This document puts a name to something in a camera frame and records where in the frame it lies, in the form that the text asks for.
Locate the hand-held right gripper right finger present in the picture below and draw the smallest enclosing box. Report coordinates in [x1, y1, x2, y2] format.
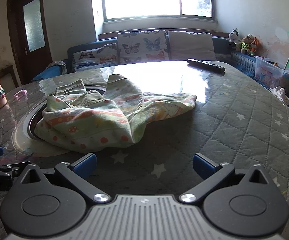
[180, 153, 272, 203]

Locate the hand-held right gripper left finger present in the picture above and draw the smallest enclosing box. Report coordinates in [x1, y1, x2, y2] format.
[18, 153, 109, 203]

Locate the green patterned shirt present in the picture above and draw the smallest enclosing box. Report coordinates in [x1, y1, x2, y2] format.
[34, 74, 197, 153]

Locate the grey quilted star table cover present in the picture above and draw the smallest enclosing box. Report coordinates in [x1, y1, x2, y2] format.
[0, 62, 289, 240]

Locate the small pink toy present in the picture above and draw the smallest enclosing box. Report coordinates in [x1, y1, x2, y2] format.
[14, 89, 28, 99]

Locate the black remote control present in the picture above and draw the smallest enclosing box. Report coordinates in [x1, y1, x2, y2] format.
[186, 58, 226, 73]

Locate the blue grey cloth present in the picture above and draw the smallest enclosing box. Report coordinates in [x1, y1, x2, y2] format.
[46, 60, 67, 77]

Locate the white cloth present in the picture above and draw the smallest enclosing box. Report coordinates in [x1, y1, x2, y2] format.
[269, 87, 289, 105]

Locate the long butterfly print cushion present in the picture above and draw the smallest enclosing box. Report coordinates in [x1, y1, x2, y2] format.
[72, 43, 120, 72]

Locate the clear plastic storage box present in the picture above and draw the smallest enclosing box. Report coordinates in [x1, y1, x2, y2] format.
[255, 56, 289, 89]

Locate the dark blue sofa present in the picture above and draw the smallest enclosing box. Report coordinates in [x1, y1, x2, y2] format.
[32, 28, 289, 120]

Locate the plain beige cushion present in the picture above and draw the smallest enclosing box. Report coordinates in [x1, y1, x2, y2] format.
[168, 31, 217, 62]

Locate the orange plush fox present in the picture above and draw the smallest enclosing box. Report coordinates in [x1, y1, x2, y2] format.
[247, 37, 260, 56]

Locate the black and white plush dog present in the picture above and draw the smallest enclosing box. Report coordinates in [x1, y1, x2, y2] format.
[228, 28, 240, 50]

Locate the dark wooden glass door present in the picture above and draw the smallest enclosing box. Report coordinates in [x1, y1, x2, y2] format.
[7, 0, 54, 85]

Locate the square butterfly print cushion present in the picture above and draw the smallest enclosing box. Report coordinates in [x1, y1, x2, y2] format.
[117, 30, 168, 64]

